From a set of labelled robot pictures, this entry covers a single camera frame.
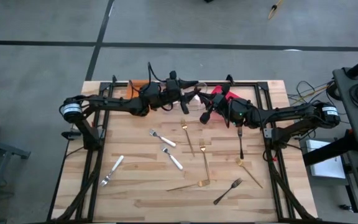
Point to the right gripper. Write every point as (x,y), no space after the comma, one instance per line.
(222,104)

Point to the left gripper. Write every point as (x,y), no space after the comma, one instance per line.
(172,91)

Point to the red plastic bin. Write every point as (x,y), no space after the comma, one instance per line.
(233,95)

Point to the gold fork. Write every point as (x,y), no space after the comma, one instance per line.
(203,183)
(202,144)
(184,124)
(240,162)

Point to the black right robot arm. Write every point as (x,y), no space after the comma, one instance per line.
(291,113)

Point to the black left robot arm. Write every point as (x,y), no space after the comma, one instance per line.
(110,104)

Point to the clear plastic bin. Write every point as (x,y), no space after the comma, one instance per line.
(197,109)

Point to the black fork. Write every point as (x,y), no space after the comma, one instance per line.
(240,132)
(236,183)

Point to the orange plastic bin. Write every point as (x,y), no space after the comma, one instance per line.
(133,91)

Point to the yellow black floor tool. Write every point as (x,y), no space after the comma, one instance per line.
(273,11)

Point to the black diagonal beam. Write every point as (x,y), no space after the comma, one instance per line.
(325,152)

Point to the black edge clamp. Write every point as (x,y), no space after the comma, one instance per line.
(70,134)

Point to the grey equipment cart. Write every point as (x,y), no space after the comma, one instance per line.
(345,93)

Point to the white box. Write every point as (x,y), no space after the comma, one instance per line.
(328,168)

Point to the small black floor object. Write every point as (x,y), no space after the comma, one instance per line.
(346,208)

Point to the grey side table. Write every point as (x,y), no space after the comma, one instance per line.
(5,147)

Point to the grey metal bracket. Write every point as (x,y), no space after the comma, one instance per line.
(267,132)

